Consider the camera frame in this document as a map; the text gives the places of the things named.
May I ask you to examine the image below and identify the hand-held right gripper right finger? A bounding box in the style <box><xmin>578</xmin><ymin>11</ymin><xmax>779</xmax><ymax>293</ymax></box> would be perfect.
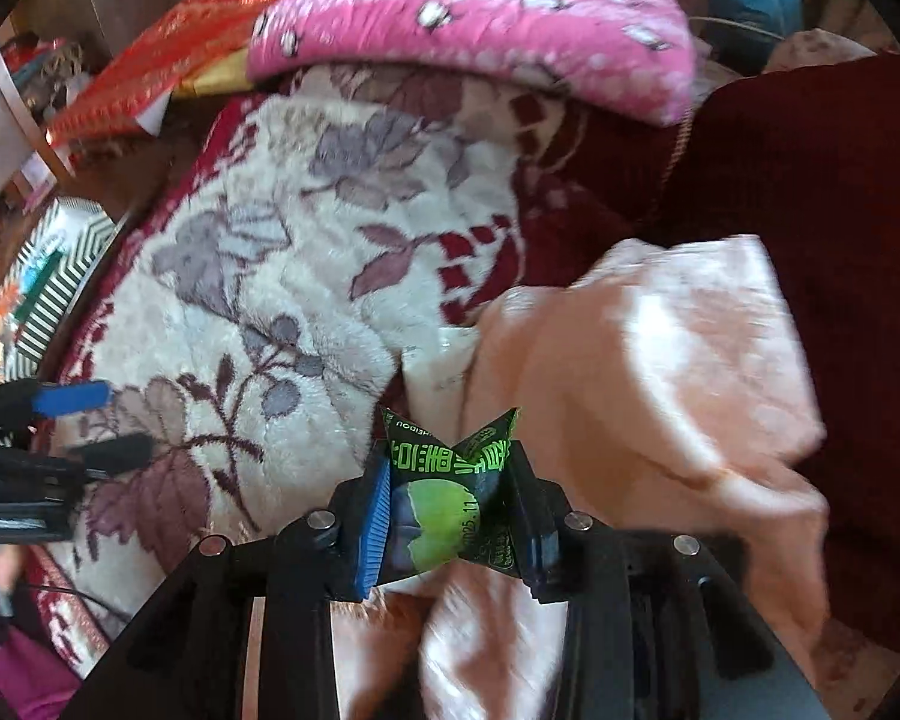
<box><xmin>506</xmin><ymin>441</ymin><xmax>833</xmax><ymax>720</ymax></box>

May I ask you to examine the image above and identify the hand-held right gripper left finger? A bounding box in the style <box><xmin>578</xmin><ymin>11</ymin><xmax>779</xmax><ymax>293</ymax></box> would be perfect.
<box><xmin>82</xmin><ymin>457</ymin><xmax>392</xmax><ymax>720</ymax></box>

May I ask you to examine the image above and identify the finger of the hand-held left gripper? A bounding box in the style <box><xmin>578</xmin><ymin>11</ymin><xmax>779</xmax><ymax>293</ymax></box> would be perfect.
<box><xmin>0</xmin><ymin>379</ymin><xmax>115</xmax><ymax>422</ymax></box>
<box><xmin>45</xmin><ymin>431</ymin><xmax>155</xmax><ymax>477</ymax></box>

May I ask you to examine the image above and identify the green snack packet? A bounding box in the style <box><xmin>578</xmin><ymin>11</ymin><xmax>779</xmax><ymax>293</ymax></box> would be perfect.
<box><xmin>375</xmin><ymin>405</ymin><xmax>522</xmax><ymax>586</ymax></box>

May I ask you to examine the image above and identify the green white striped box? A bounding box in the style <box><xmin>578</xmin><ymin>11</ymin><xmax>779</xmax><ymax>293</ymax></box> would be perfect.
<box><xmin>0</xmin><ymin>199</ymin><xmax>117</xmax><ymax>383</ymax></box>

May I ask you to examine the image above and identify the peach quilted cloth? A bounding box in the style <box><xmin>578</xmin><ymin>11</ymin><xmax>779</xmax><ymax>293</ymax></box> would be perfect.
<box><xmin>330</xmin><ymin>234</ymin><xmax>830</xmax><ymax>720</ymax></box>

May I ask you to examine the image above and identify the magenta clothing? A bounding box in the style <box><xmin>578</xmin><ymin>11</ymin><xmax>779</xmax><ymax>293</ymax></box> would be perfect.
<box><xmin>0</xmin><ymin>619</ymin><xmax>83</xmax><ymax>720</ymax></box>

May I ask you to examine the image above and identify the floral fleece blanket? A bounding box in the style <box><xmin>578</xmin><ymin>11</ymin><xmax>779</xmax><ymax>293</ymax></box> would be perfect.
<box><xmin>34</xmin><ymin>64</ymin><xmax>593</xmax><ymax>683</ymax></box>

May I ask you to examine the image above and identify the wooden chair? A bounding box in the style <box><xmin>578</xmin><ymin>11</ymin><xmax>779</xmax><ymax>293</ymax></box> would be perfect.
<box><xmin>0</xmin><ymin>37</ymin><xmax>76</xmax><ymax>226</ymax></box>

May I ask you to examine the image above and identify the yellow cloth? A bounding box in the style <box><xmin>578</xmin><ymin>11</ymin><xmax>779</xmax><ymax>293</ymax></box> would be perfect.
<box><xmin>172</xmin><ymin>52</ymin><xmax>256</xmax><ymax>98</ymax></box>

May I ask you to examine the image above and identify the red gold patterned cloth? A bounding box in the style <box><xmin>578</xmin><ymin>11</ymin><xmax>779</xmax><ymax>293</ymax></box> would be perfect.
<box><xmin>45</xmin><ymin>0</ymin><xmax>308</xmax><ymax>147</ymax></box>

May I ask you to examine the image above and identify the maroon cloth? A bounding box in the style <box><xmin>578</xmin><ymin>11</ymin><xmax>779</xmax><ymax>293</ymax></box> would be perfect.
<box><xmin>525</xmin><ymin>52</ymin><xmax>900</xmax><ymax>653</ymax></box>

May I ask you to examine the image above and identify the pink penguin print pillow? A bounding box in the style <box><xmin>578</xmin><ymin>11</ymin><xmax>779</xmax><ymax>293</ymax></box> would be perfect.
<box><xmin>247</xmin><ymin>0</ymin><xmax>698</xmax><ymax>125</ymax></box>

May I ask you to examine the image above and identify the beige floral cloth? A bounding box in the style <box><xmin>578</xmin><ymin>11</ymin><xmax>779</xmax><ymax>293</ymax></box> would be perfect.
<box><xmin>765</xmin><ymin>28</ymin><xmax>878</xmax><ymax>72</ymax></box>

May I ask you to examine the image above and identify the black cable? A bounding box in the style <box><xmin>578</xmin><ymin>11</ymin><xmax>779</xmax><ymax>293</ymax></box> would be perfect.
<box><xmin>15</xmin><ymin>576</ymin><xmax>130</xmax><ymax>625</ymax></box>

